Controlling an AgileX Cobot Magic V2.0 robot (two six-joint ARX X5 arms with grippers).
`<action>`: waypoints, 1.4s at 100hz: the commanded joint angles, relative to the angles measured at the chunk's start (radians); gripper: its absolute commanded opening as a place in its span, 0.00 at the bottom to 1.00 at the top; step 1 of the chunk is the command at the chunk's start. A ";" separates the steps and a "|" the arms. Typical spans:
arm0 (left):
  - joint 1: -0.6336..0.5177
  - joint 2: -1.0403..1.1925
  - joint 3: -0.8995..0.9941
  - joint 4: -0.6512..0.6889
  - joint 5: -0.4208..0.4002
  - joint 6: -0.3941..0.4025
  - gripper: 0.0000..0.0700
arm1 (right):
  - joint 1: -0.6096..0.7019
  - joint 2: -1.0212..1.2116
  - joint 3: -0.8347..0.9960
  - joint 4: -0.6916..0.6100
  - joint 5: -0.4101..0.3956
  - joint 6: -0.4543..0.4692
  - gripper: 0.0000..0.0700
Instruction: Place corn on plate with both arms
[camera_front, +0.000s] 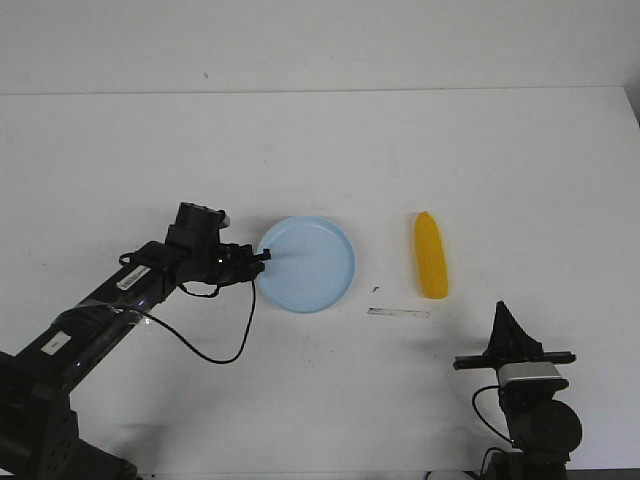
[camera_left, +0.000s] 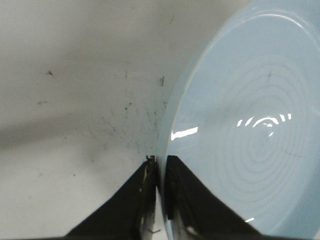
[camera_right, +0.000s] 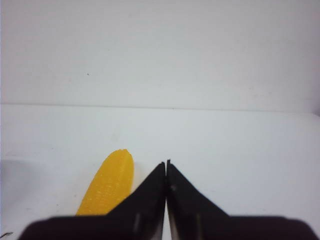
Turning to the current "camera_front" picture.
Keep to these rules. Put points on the light blue round plate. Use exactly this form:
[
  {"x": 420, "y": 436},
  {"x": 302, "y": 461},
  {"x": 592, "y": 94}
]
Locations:
[{"x": 312, "y": 265}]

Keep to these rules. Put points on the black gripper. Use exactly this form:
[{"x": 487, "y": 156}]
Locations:
[
  {"x": 234, "y": 263},
  {"x": 520, "y": 342}
]

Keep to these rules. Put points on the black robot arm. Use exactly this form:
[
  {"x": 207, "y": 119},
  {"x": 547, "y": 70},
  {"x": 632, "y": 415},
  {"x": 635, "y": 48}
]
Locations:
[
  {"x": 39, "y": 429},
  {"x": 542, "y": 431}
]

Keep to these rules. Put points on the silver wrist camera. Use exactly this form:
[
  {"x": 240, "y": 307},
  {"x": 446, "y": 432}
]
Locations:
[{"x": 544, "y": 374}]

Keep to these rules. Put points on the yellow toy corn cob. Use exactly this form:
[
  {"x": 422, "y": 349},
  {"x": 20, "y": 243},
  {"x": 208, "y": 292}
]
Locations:
[{"x": 431, "y": 264}]

